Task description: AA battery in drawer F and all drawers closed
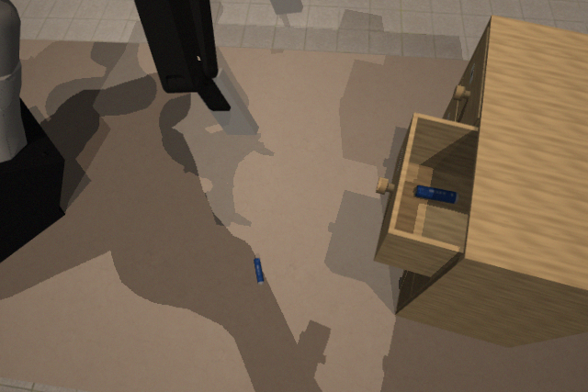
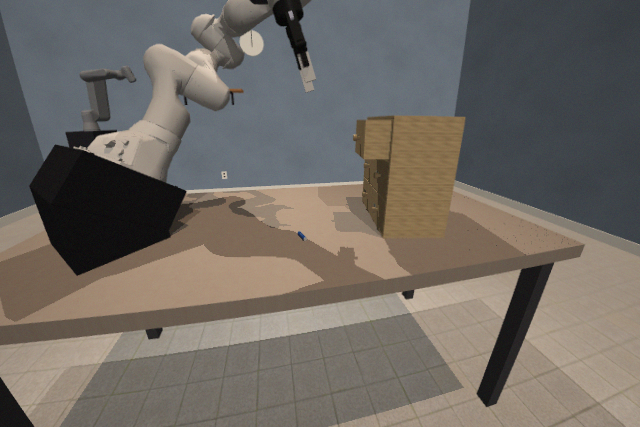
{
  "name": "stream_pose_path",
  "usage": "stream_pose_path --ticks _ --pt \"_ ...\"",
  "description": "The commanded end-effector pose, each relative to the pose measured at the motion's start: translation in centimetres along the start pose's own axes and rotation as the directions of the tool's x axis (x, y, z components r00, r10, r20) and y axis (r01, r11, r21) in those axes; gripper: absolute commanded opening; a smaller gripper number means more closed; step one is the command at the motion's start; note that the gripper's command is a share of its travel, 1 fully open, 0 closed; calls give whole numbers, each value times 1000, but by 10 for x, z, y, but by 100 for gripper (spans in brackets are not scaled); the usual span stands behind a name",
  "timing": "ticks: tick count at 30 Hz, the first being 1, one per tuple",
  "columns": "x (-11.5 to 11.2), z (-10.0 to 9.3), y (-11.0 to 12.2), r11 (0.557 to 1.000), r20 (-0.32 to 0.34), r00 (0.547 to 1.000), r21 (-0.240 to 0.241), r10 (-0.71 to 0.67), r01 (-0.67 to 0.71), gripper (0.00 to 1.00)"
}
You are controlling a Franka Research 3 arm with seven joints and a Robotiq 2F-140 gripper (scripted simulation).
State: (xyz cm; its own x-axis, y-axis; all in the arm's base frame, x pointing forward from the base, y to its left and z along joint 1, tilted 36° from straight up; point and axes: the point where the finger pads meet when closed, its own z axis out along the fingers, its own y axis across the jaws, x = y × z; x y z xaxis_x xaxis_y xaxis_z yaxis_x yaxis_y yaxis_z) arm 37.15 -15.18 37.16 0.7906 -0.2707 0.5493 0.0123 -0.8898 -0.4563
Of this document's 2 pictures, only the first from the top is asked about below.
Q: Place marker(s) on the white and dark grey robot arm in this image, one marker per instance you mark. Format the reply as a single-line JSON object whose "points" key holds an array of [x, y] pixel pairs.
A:
{"points": [[12, 133]]}

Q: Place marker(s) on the blue aa battery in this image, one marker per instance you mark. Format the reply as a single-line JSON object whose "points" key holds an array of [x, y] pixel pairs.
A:
{"points": [[436, 194]]}

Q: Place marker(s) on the dark blue battery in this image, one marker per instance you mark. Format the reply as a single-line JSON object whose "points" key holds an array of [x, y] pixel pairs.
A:
{"points": [[258, 269]]}

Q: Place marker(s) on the small wooden chest of drawers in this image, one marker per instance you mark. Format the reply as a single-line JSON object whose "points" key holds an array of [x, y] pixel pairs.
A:
{"points": [[523, 275]]}

